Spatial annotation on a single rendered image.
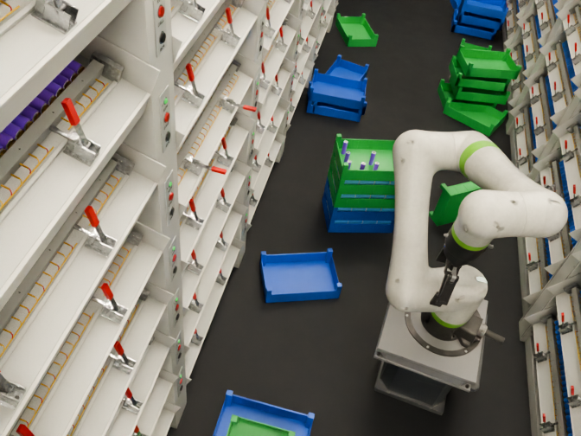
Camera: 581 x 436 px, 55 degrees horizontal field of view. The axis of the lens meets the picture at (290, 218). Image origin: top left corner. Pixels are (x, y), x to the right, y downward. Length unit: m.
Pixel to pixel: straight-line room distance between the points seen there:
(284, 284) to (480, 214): 1.21
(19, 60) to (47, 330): 0.40
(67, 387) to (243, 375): 1.11
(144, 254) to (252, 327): 1.05
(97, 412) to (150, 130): 0.58
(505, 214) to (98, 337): 0.85
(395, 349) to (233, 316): 0.69
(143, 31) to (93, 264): 0.37
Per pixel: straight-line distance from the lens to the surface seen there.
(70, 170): 0.81
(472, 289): 1.71
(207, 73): 1.35
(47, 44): 0.69
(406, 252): 1.64
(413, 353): 1.83
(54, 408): 1.04
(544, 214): 1.31
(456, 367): 1.86
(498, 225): 1.28
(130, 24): 0.90
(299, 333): 2.19
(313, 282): 2.33
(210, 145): 1.45
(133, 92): 0.94
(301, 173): 2.78
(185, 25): 1.12
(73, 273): 0.93
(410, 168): 1.62
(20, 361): 0.87
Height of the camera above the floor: 1.84
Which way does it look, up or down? 46 degrees down
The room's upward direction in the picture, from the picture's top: 10 degrees clockwise
